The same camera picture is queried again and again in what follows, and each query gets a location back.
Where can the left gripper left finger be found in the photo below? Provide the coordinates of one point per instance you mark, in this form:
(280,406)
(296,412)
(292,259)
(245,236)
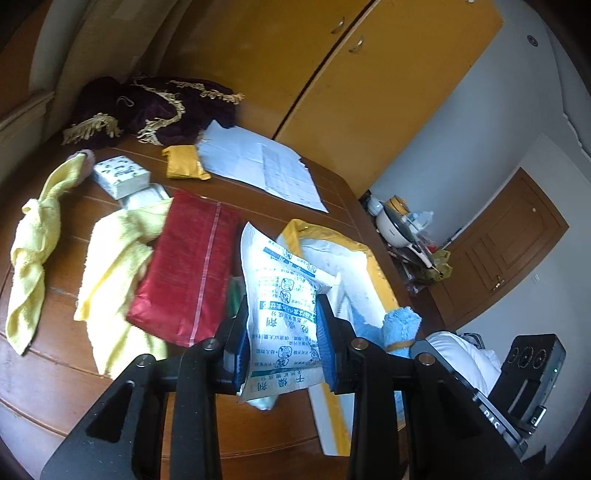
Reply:
(121,435)

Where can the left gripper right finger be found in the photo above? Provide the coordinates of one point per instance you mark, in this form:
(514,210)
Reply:
(415,417)

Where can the red foil package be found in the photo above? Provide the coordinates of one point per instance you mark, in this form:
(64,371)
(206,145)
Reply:
(181,299)

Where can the white blue printed packet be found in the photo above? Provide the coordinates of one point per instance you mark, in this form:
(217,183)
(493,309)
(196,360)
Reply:
(281,289)

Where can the yellow knotted towel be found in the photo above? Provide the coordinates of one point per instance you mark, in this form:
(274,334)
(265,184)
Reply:
(36,237)

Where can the white bedding pile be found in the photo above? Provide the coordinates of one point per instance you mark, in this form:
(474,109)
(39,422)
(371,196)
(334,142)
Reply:
(480,367)

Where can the blue microfiber cloth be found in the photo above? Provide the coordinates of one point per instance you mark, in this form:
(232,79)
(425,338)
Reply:
(397,334)

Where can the yellow lined white box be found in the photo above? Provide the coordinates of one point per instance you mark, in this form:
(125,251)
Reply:
(363,297)

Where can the brown wooden door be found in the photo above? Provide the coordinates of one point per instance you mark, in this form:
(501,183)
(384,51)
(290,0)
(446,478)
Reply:
(505,243)

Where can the white flat sachet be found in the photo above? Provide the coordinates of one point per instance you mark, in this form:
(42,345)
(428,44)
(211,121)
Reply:
(151,195)

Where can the small yellow foil packet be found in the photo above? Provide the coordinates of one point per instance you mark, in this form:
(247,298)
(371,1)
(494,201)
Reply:
(183,163)

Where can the pink fluffy ball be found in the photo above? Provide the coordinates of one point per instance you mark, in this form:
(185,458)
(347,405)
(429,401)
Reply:
(87,165)

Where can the white paper sheets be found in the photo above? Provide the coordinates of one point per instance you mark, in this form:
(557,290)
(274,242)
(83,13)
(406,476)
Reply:
(245,156)

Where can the purple fringed velvet cloth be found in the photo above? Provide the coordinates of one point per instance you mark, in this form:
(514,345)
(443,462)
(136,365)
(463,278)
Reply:
(160,111)

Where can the yellow wooden wardrobe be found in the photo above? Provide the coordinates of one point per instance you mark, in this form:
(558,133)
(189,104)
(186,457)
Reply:
(347,84)

